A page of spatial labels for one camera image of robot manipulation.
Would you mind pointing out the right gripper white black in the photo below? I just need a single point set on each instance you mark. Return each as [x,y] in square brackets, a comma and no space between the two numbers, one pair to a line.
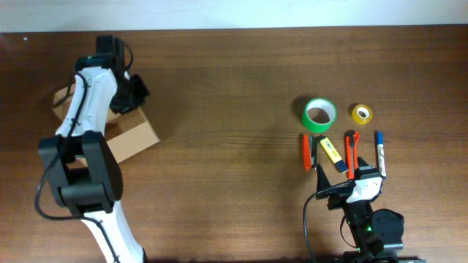
[338,199]

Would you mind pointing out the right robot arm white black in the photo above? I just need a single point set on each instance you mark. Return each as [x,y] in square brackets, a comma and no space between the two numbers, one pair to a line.
[377,234]

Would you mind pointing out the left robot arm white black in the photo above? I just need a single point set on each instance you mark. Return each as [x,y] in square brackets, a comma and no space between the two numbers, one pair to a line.
[82,180]

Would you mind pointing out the brown cardboard box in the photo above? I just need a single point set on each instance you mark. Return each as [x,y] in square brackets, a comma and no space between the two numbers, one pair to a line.
[128,137]

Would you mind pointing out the blue white marker pen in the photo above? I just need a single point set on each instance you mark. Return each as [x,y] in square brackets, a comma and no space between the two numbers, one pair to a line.
[381,153]

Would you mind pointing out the green tape roll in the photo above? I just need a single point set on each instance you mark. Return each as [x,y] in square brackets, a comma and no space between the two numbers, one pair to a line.
[318,115]

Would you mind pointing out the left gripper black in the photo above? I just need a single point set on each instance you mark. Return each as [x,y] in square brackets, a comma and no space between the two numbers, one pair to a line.
[118,104]

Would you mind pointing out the yellow highlighter marker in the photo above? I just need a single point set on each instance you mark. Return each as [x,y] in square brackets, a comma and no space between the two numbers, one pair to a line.
[333,154]

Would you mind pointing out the orange utility knife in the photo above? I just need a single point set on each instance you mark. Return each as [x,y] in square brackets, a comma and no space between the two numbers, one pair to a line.
[351,139]

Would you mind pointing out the small yellow tape roll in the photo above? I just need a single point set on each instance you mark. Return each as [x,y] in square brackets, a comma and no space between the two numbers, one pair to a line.
[362,114]

